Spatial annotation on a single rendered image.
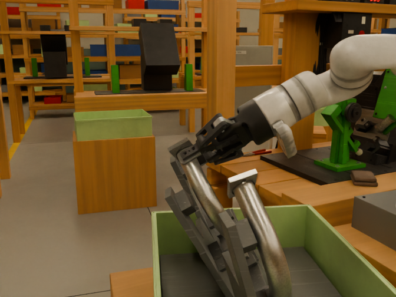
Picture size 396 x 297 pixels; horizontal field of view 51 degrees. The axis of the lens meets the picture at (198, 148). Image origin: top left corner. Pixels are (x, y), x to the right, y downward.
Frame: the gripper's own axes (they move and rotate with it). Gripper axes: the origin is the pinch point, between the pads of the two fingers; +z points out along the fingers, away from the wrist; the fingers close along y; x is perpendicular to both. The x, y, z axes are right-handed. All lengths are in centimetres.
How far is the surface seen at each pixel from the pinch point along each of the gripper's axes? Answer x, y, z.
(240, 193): 14.6, 11.3, -5.0
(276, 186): -17, -78, -13
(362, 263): 24.8, -25.7, -17.5
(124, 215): -118, -236, 100
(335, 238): 16.6, -34.4, -16.4
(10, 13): -843, -498, 283
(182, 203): 6.6, 0.1, 4.9
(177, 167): -5.7, -10.1, 4.8
